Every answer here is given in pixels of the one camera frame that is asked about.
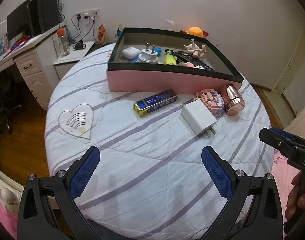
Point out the black computer tower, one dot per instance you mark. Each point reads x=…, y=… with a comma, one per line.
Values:
x=43, y=15

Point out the bottle with orange cap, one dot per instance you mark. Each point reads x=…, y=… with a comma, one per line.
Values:
x=63, y=42

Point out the black remote control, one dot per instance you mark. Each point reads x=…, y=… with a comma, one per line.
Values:
x=185, y=57

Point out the rose gold cylinder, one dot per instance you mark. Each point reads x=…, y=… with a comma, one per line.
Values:
x=234, y=103

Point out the yellow highlighter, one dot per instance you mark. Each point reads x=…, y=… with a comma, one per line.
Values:
x=170, y=59

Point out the white desk with drawers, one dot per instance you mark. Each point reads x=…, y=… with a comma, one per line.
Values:
x=35, y=62

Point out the white earbuds case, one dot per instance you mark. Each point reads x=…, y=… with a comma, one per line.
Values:
x=131, y=53

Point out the pink box with black rim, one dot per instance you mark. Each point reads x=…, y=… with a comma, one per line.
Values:
x=126, y=76

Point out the white low side cabinet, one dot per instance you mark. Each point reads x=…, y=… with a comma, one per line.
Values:
x=65, y=63

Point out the white round plug adapter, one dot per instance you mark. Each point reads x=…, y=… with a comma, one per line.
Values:
x=150, y=54

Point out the person's right hand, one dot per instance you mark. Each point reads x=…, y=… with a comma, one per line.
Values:
x=295, y=199

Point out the orange snack bag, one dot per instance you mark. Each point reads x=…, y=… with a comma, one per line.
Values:
x=101, y=34

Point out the pink doll figure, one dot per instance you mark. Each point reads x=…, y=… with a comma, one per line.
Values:
x=195, y=51

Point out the white wall power strip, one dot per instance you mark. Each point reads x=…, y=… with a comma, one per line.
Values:
x=90, y=13

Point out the white square charger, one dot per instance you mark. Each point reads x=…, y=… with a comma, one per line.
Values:
x=199, y=118

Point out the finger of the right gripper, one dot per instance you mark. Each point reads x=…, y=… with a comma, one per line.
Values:
x=283, y=133
x=278, y=142

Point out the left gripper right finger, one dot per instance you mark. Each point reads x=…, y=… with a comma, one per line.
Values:
x=264, y=219

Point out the orange plush toy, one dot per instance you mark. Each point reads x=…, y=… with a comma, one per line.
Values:
x=195, y=31

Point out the blue white snack bag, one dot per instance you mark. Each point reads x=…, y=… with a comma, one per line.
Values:
x=118, y=32

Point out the black computer monitor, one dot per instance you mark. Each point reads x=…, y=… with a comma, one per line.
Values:
x=18, y=21

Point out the pink white brick figure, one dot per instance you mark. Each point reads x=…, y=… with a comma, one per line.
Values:
x=188, y=64

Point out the pink purple brick figure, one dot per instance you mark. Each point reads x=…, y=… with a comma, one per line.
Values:
x=212, y=100

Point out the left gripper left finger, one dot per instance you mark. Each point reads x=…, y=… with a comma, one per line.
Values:
x=36, y=219

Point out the blue and gold small box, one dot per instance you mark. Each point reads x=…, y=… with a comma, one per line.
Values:
x=153, y=103

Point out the small black device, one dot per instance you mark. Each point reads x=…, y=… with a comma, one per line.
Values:
x=80, y=45

